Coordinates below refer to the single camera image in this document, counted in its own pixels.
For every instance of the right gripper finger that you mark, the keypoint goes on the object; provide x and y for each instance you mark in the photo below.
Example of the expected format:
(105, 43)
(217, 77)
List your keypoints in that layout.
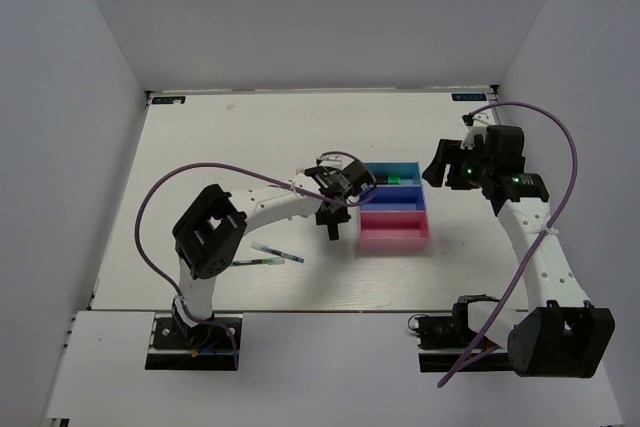
(446, 154)
(434, 174)

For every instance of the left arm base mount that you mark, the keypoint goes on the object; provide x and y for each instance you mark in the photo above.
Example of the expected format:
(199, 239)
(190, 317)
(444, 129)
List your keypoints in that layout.
(202, 348)

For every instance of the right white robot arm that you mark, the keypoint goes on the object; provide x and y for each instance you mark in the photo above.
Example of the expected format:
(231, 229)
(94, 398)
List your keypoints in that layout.
(561, 334)

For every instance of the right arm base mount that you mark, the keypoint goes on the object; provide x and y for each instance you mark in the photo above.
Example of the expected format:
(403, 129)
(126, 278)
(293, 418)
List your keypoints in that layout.
(443, 337)

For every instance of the light blue tray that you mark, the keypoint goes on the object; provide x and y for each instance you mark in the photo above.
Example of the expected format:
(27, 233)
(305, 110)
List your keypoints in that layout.
(409, 172)

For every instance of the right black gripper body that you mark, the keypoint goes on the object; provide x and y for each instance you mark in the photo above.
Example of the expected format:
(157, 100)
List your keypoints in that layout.
(478, 166)

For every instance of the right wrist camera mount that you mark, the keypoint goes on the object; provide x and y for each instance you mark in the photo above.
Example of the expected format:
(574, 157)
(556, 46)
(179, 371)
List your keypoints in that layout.
(481, 122)

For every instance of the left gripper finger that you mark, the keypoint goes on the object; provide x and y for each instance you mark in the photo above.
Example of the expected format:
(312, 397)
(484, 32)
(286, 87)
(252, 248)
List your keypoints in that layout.
(333, 232)
(327, 217)

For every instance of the pink tray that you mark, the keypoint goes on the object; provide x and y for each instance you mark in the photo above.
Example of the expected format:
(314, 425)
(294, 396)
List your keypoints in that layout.
(401, 232)

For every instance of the yellow highlighter marker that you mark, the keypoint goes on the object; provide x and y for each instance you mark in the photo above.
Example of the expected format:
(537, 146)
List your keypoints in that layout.
(330, 221)

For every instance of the left blue table label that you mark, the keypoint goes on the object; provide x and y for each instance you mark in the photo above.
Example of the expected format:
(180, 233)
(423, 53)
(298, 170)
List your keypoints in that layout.
(168, 100)

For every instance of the green highlighter marker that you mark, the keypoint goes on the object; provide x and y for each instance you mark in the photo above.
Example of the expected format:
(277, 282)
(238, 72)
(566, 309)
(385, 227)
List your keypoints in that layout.
(388, 180)

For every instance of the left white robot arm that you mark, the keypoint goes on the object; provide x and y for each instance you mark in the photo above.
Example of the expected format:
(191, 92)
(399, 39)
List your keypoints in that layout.
(209, 233)

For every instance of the blue table label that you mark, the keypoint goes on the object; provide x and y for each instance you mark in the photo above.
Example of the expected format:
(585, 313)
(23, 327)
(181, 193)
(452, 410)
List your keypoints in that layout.
(168, 100)
(468, 97)

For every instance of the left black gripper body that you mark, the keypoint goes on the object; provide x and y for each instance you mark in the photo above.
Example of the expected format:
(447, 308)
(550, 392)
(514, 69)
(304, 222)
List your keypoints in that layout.
(339, 215)

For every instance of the dark blue tray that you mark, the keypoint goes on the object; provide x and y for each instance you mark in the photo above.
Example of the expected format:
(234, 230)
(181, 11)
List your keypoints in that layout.
(398, 198)

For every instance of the blue pen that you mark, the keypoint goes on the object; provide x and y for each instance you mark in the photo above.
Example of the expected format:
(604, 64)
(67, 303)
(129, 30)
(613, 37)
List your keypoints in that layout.
(276, 252)

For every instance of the green pen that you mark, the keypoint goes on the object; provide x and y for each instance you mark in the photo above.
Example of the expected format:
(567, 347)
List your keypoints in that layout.
(262, 261)

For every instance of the right blue table label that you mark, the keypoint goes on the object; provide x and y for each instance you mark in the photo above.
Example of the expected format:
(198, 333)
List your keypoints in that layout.
(468, 97)

